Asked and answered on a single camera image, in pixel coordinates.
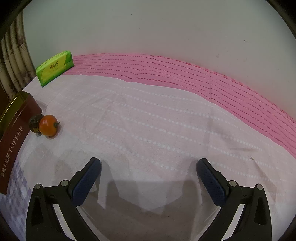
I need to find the beige patterned curtain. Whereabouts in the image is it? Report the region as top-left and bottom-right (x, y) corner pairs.
(1, 12), (36, 100)

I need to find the pink purple checkered tablecloth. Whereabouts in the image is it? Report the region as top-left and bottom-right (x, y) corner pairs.
(1, 54), (295, 240)

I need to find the orange-red persimmon tomato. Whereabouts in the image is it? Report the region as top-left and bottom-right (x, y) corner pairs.
(39, 114), (60, 137)

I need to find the green tissue pack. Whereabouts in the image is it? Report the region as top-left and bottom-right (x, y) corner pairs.
(36, 51), (74, 87)

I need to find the dark mangosteen back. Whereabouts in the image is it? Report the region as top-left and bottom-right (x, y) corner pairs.
(29, 114), (44, 136)

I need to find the gold toffee tin box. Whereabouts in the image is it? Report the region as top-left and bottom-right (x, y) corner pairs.
(0, 91), (42, 195)

